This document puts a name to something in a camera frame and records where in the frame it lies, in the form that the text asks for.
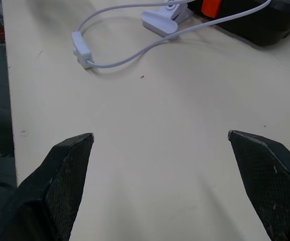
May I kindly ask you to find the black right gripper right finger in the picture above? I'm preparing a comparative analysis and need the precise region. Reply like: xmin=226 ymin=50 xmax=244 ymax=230
xmin=227 ymin=130 xmax=290 ymax=241

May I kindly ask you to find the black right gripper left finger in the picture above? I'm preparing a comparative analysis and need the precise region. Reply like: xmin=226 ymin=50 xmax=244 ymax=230
xmin=0 ymin=133 xmax=95 ymax=241

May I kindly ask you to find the white clip lamp base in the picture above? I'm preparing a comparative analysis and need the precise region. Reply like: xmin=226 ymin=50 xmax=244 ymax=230
xmin=141 ymin=0 xmax=195 ymax=34

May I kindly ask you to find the black box with orange latch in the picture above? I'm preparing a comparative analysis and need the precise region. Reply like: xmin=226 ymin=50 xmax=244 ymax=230
xmin=189 ymin=0 xmax=290 ymax=47

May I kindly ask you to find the white inline cord switch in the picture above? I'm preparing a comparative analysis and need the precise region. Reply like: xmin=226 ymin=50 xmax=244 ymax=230
xmin=71 ymin=31 xmax=94 ymax=69

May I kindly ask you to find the white cable with switch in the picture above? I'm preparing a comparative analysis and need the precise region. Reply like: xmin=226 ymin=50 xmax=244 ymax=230
xmin=78 ymin=0 xmax=271 ymax=69

